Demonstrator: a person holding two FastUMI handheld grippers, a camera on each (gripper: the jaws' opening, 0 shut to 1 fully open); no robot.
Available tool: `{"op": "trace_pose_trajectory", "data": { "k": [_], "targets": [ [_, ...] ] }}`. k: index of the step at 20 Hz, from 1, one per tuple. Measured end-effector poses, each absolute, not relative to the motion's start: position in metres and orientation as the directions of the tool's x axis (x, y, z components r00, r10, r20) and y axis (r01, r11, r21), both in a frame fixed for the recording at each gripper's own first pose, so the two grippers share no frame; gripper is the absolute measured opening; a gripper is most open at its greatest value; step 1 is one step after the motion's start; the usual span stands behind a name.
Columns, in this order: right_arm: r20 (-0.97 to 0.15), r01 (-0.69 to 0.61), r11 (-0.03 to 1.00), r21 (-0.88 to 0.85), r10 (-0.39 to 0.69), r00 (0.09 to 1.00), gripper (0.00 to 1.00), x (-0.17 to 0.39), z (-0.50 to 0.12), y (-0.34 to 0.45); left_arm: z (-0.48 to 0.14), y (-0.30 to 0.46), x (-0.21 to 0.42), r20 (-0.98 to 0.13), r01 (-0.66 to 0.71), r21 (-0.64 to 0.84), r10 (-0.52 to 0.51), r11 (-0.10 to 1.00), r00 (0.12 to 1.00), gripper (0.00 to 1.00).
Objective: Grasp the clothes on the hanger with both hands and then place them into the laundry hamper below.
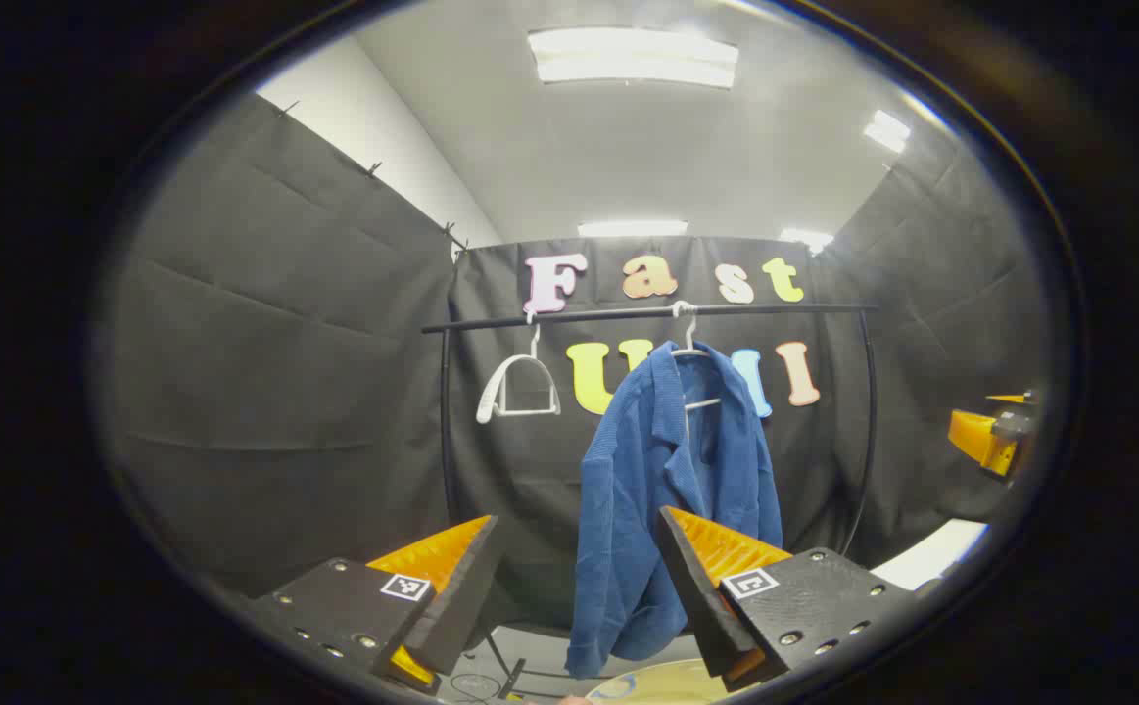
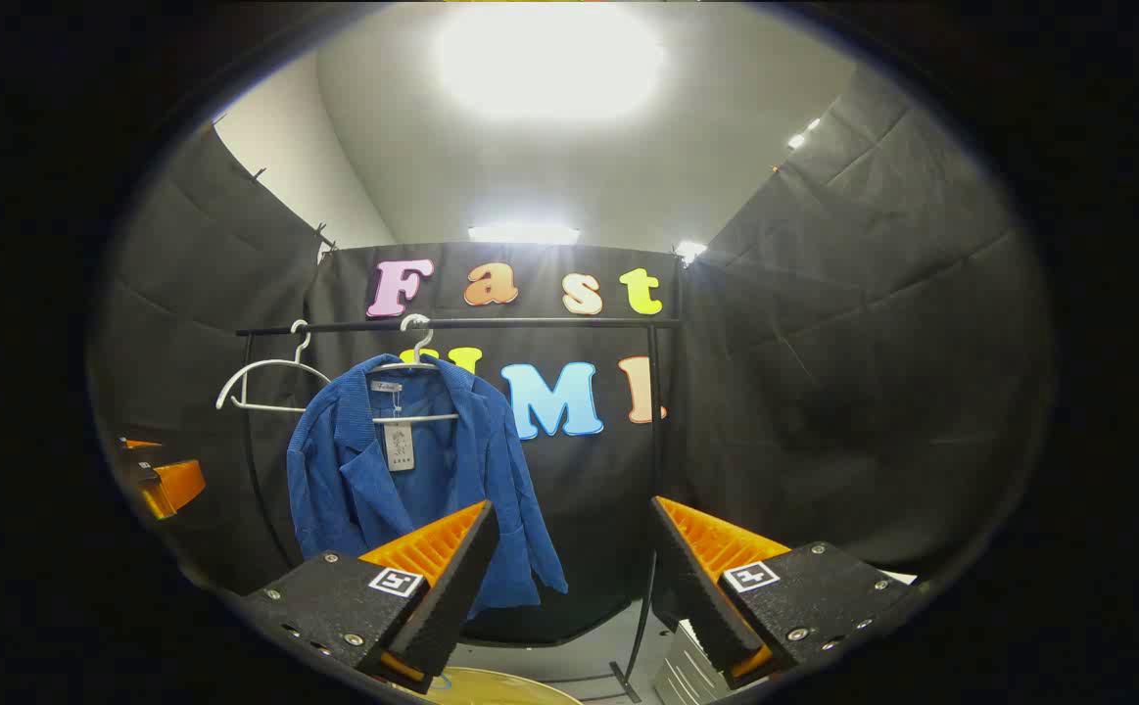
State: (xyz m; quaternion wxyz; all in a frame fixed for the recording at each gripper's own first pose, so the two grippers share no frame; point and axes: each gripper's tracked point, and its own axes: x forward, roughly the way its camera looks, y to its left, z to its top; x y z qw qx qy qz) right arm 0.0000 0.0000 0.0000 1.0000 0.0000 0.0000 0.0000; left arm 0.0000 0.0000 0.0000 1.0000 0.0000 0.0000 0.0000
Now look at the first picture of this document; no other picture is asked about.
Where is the blue knit jacket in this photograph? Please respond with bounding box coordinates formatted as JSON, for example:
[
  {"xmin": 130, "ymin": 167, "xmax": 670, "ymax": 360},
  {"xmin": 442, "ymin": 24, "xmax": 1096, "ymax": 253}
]
[{"xmin": 566, "ymin": 341, "xmax": 785, "ymax": 680}]

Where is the black clothes rack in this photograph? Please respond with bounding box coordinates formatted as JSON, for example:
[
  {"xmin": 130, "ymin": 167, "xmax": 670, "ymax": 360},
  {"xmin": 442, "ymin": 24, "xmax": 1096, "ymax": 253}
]
[{"xmin": 420, "ymin": 302, "xmax": 880, "ymax": 698}]

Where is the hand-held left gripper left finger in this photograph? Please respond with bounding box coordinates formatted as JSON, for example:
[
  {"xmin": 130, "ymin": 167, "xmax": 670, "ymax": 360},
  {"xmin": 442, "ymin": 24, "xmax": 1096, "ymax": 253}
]
[{"xmin": 236, "ymin": 514, "xmax": 506, "ymax": 698}]

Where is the cream laundry hamper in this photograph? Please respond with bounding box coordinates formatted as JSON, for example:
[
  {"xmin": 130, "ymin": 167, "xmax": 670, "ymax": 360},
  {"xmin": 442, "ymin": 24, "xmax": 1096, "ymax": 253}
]
[{"xmin": 584, "ymin": 658, "xmax": 756, "ymax": 704}]

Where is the white plastic hanger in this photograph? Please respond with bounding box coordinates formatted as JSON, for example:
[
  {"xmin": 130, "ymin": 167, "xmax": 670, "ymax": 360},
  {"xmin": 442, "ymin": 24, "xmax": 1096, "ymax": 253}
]
[
  {"xmin": 669, "ymin": 300, "xmax": 727, "ymax": 414},
  {"xmin": 476, "ymin": 311, "xmax": 562, "ymax": 425}
]

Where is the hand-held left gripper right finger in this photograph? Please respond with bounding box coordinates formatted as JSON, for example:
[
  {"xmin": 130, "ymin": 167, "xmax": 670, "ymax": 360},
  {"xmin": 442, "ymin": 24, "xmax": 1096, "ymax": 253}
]
[{"xmin": 654, "ymin": 505, "xmax": 918, "ymax": 693}]

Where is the black backdrop cloth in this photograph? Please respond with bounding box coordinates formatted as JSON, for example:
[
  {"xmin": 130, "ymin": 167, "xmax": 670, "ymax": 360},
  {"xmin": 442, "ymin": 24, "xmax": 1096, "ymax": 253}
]
[{"xmin": 99, "ymin": 93, "xmax": 1055, "ymax": 628}]

